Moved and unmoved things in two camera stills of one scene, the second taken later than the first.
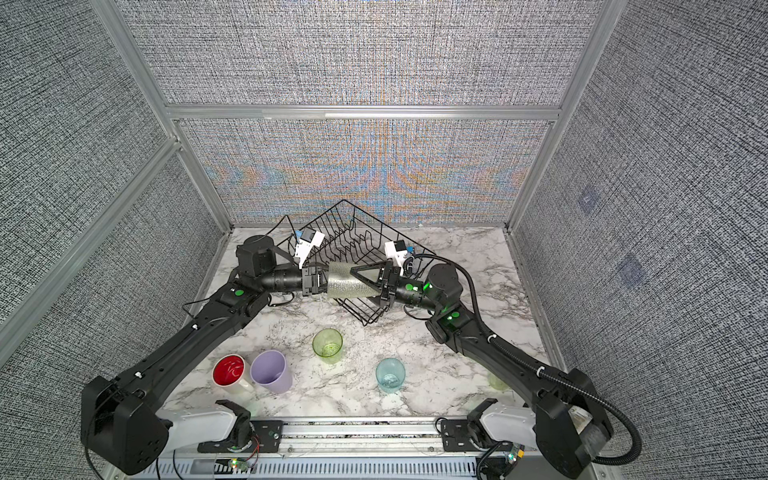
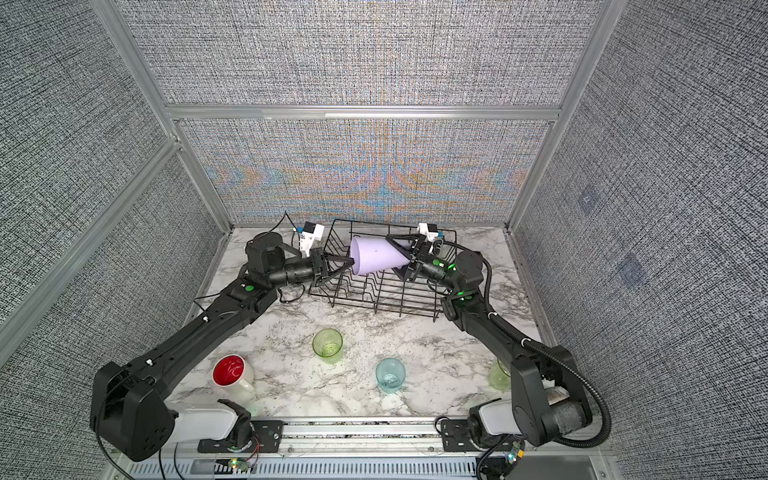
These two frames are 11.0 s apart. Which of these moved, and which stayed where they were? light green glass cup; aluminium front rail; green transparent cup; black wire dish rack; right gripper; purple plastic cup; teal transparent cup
Moved: purple plastic cup; black wire dish rack; right gripper
Stayed: teal transparent cup; aluminium front rail; light green glass cup; green transparent cup
